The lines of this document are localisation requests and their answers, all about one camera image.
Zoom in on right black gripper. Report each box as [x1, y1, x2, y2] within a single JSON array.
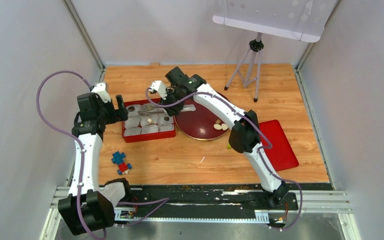
[[159, 87, 187, 117]]

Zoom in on metal tongs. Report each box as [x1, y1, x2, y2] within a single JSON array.
[[137, 103, 196, 117]]

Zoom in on red chocolate box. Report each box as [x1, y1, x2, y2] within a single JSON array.
[[121, 99, 177, 143]]

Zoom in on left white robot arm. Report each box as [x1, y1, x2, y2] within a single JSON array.
[[57, 92, 133, 236]]

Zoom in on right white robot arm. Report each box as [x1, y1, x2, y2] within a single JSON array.
[[148, 67, 288, 209]]

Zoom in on white heart chocolate right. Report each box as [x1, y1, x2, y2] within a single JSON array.
[[220, 123, 229, 131]]

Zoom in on dark red round tray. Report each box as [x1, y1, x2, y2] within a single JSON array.
[[174, 99, 229, 141]]

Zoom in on blue red toy car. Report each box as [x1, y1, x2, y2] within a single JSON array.
[[111, 151, 132, 176]]

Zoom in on grey tripod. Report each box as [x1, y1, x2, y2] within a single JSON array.
[[224, 32, 265, 103]]

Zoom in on red box lid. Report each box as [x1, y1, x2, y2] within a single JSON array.
[[259, 119, 299, 172]]

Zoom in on white board on tripod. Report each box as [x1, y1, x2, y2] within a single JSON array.
[[212, 0, 337, 43]]

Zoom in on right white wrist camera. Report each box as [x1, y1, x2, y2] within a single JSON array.
[[149, 80, 168, 100]]

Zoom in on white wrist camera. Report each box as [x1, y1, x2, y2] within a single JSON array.
[[90, 82, 112, 103], [149, 80, 168, 100]]

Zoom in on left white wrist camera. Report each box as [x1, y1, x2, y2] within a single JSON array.
[[90, 82, 112, 103]]

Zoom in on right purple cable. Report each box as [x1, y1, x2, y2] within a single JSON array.
[[145, 86, 304, 232]]

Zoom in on purple cable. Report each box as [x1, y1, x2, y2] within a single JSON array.
[[145, 86, 304, 232], [35, 70, 170, 240]]

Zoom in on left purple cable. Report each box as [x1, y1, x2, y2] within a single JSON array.
[[35, 70, 170, 240]]

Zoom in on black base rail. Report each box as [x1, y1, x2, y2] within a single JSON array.
[[99, 182, 334, 221]]

